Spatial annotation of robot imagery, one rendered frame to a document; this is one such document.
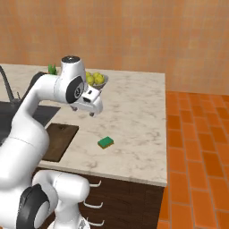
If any grey fruit bowl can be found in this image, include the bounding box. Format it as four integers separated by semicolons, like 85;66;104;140
88;74;109;90

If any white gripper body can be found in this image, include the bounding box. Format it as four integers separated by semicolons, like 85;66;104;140
71;96;104;115

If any green and yellow sponge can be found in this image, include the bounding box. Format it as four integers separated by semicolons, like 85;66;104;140
97;136;115;150

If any small green plant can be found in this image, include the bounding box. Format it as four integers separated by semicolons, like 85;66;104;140
47;64;58;76

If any black sink tap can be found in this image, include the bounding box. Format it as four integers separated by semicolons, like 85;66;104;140
0;64;22;105

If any dark brown drawer cabinet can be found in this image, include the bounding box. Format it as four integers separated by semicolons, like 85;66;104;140
31;167;165;229

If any dark grey sink basin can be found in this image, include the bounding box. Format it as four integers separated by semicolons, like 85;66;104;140
0;100;62;147

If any white drawer handle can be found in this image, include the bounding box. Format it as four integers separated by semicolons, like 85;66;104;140
89;180;103;189
86;217;106;227
82;200;104;209

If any dark brown wooden cutting board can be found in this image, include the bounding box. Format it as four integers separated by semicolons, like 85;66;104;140
41;123;80;163

